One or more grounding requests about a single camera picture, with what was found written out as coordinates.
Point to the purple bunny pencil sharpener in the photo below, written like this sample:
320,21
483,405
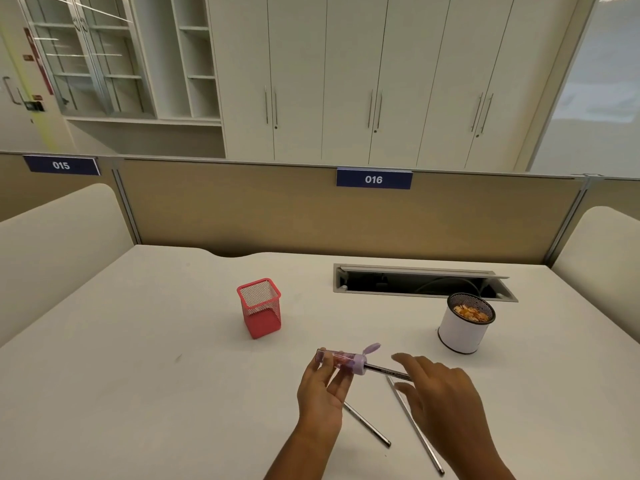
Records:
352,363

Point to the person's right thumb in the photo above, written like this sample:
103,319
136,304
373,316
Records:
404,390

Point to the red mesh pen holder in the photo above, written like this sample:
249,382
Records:
262,314

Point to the person's left hand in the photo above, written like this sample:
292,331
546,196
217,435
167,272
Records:
317,402

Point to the white round mesh container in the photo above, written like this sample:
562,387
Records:
462,334

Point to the black card reader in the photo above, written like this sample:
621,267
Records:
35,105

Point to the white open shelf unit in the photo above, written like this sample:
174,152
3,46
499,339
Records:
192,59

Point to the beige desk partition panel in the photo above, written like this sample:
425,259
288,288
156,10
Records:
350,219

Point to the dark pencil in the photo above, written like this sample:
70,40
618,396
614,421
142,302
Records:
422,437
370,427
387,372

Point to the white side divider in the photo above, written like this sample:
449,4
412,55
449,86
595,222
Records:
602,264
55,254

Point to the white door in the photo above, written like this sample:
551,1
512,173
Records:
20,124

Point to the grey partition post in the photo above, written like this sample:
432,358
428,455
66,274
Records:
570,219
126,204

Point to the person's right forearm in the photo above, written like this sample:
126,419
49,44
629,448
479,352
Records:
485,467

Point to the person's left forearm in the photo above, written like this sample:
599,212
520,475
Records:
295,457

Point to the white tall cabinet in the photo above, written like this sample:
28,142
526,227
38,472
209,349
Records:
400,69

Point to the glass door cabinet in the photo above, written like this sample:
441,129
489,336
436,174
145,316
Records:
90,54

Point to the pencil shavings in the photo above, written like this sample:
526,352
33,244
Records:
471,312

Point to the blue number sign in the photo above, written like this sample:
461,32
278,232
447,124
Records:
61,165
373,179

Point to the person's left thumb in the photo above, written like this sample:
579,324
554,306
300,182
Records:
341,380

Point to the person's right hand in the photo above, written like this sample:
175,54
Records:
450,404

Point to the frosted glass wall panel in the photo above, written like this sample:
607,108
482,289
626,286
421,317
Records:
595,79

